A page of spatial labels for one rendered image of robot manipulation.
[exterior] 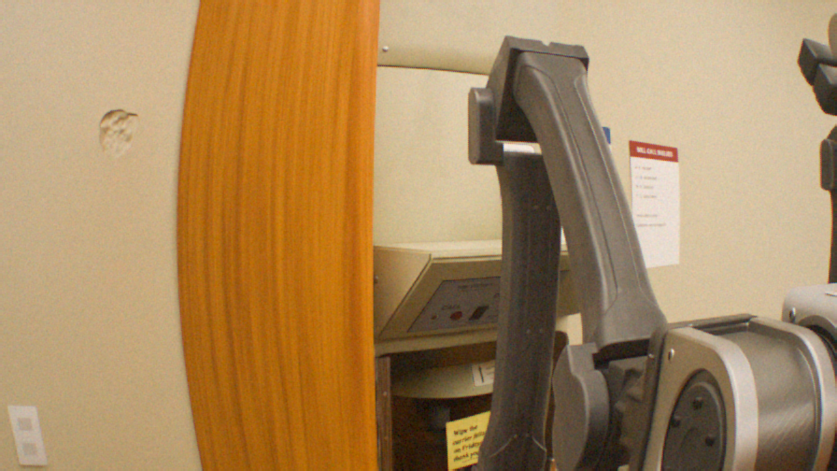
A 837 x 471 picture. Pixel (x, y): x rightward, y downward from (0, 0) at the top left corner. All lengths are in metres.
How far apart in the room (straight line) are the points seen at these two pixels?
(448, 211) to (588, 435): 0.69
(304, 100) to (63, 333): 0.59
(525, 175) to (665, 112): 1.40
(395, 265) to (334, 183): 0.12
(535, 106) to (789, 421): 0.49
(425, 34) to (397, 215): 0.22
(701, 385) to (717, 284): 2.07
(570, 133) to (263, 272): 0.54
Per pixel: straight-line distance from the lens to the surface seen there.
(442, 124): 1.25
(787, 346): 0.47
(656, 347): 0.51
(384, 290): 1.16
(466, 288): 1.17
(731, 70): 2.65
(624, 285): 0.69
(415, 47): 1.24
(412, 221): 1.23
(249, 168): 1.26
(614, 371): 0.61
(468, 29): 1.29
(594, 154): 0.77
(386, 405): 1.22
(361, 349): 1.09
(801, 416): 0.44
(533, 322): 0.94
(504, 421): 0.96
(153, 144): 1.52
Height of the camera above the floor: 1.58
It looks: 3 degrees down
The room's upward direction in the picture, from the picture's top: straight up
